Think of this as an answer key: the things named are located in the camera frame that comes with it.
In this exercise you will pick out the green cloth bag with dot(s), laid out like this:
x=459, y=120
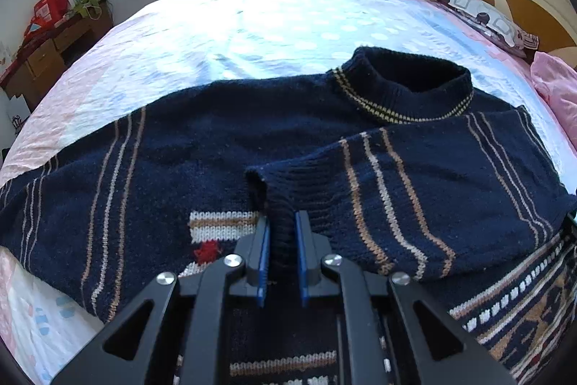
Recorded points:
x=88, y=4

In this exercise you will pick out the red bag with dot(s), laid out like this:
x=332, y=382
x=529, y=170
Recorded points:
x=47, y=10

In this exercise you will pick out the pink pillow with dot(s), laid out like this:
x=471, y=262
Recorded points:
x=556, y=83

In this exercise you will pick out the cream and orange headboard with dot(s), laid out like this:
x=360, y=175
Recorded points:
x=532, y=1

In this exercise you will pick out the dotted blue pink bed sheet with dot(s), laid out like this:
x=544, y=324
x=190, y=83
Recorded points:
x=225, y=28

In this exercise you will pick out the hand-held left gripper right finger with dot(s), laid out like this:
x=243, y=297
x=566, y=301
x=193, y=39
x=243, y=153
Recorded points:
x=302, y=265

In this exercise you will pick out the navy knitted striped sweater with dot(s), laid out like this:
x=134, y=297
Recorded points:
x=189, y=141

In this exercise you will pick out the wooden desk with drawers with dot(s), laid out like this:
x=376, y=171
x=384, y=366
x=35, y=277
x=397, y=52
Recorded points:
x=49, y=51

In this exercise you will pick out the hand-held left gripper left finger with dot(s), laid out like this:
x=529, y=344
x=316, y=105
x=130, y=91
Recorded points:
x=263, y=265

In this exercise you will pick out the patterned white pillow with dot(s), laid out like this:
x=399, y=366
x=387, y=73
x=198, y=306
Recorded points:
x=487, y=17

